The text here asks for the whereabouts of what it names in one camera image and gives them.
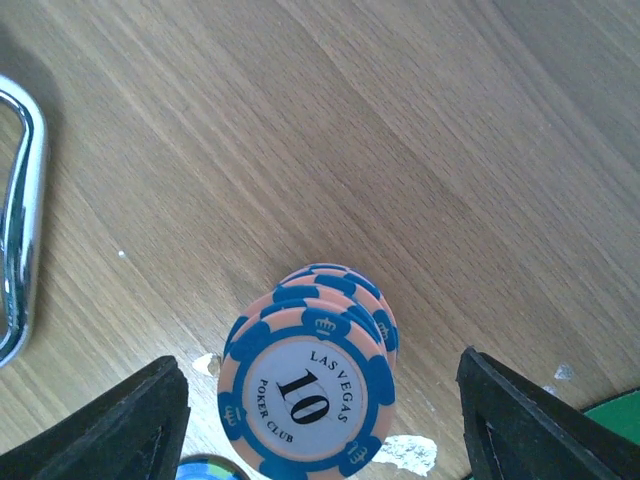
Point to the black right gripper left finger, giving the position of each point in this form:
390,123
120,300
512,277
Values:
135,430

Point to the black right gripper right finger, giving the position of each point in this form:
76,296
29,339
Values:
515,429

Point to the teal green 50 chip stack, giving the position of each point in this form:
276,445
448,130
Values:
208,467

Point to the green round poker mat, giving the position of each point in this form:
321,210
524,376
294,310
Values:
620,414

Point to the black aluminium poker case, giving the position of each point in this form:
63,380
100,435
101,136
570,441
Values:
21,220

